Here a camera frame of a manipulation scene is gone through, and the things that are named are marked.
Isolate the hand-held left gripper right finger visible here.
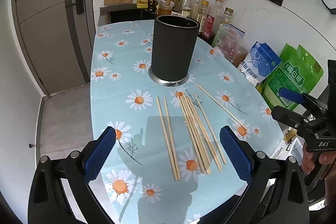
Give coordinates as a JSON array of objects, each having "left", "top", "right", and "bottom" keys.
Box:
[{"left": 219, "top": 126, "right": 309, "bottom": 224}]

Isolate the clear packaged snack bag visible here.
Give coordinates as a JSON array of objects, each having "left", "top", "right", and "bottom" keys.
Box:
[{"left": 212, "top": 23, "right": 246, "bottom": 62}]

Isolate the jar with brown contents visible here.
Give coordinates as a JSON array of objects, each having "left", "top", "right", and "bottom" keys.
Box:
[{"left": 231, "top": 46, "right": 248, "bottom": 68}]

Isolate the grey door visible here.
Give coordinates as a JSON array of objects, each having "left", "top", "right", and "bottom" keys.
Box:
[{"left": 13, "top": 0, "right": 96, "bottom": 97}]

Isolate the black cylindrical utensil holder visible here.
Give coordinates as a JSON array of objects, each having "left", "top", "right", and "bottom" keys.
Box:
[{"left": 148, "top": 15, "right": 198, "bottom": 87}]

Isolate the person's right hand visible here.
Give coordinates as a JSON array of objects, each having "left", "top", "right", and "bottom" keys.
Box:
[{"left": 301, "top": 145, "right": 336, "bottom": 181}]

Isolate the yellow bristle brush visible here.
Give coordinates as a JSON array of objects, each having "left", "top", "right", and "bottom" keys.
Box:
[{"left": 283, "top": 128, "right": 297, "bottom": 151}]

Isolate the row of condiment bottles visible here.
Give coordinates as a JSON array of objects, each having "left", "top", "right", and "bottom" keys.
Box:
[{"left": 157, "top": 0, "right": 234, "bottom": 39}]

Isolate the black kitchen sink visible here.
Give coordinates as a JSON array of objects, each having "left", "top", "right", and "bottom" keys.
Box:
[{"left": 99, "top": 4, "right": 160, "bottom": 26}]

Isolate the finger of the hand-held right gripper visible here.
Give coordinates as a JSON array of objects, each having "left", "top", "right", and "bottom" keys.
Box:
[
  {"left": 272, "top": 106, "right": 319, "bottom": 135},
  {"left": 278, "top": 87, "right": 328, "bottom": 116}
]

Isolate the green bag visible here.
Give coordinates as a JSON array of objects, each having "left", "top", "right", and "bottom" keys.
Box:
[{"left": 261, "top": 43, "right": 324, "bottom": 111}]

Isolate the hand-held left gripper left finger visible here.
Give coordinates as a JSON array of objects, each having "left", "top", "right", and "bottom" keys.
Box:
[{"left": 28, "top": 126, "right": 117, "bottom": 224}]

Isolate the blue and white bag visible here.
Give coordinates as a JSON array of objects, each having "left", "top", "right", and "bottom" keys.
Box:
[{"left": 238, "top": 42, "right": 282, "bottom": 86}]

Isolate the pile of wooden chopsticks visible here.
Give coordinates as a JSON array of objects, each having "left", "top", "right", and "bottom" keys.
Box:
[{"left": 156, "top": 83, "right": 248, "bottom": 182}]

